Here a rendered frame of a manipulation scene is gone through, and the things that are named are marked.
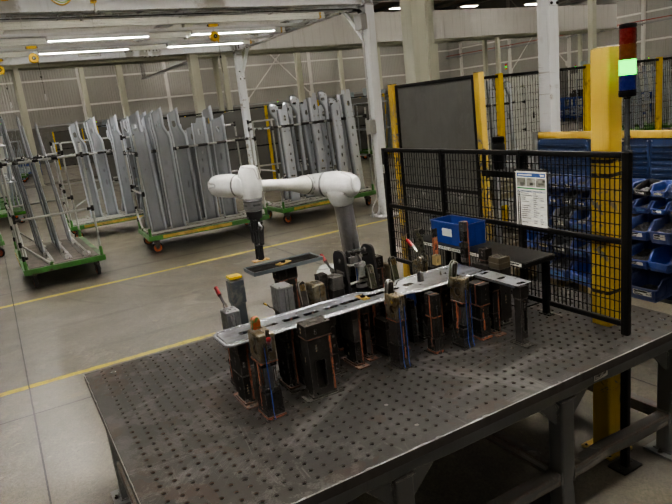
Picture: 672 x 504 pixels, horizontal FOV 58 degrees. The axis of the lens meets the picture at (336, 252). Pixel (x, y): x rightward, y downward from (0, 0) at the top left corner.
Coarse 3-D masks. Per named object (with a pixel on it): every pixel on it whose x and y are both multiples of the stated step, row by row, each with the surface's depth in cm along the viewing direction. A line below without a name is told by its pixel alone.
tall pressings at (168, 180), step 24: (144, 120) 932; (168, 120) 922; (216, 120) 960; (144, 144) 893; (168, 144) 908; (192, 144) 971; (216, 144) 965; (144, 168) 898; (168, 168) 913; (192, 168) 945; (216, 168) 993; (144, 192) 895; (168, 192) 917; (192, 192) 955; (144, 216) 943; (168, 216) 943; (192, 216) 959; (216, 216) 976
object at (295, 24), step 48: (48, 0) 712; (96, 0) 738; (144, 0) 765; (192, 0) 794; (240, 0) 825; (288, 0) 859; (336, 0) 896; (48, 48) 1023; (192, 48) 1341; (240, 48) 1354
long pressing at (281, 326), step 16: (432, 272) 309; (464, 272) 303; (384, 288) 291; (400, 288) 290; (416, 288) 287; (432, 288) 287; (320, 304) 279; (336, 304) 277; (352, 304) 275; (368, 304) 273; (272, 320) 265; (224, 336) 253; (240, 336) 251
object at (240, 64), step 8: (248, 48) 1338; (240, 56) 1390; (240, 64) 1392; (240, 72) 1394; (240, 80) 1398; (240, 88) 1402; (240, 96) 1411; (240, 104) 1421; (248, 104) 1417; (248, 112) 1420; (248, 136) 1429; (248, 144) 1433; (248, 152) 1442; (248, 160) 1453; (256, 160) 1448
